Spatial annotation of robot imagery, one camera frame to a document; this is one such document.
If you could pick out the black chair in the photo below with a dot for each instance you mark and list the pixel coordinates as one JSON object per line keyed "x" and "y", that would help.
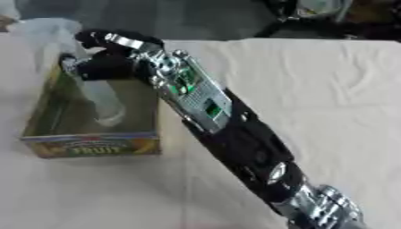
{"x": 323, "y": 27}

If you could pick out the clear plastic bottle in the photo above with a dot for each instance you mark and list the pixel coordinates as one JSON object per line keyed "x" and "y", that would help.
{"x": 104, "y": 98}

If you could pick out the cardboard box with green inside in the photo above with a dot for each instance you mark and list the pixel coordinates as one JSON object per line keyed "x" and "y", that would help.
{"x": 73, "y": 131}

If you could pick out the silver and black right robot arm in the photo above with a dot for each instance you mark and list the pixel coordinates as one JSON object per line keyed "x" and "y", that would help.
{"x": 245, "y": 140}

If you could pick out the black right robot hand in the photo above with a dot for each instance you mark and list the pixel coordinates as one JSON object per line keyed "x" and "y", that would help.
{"x": 107, "y": 67}

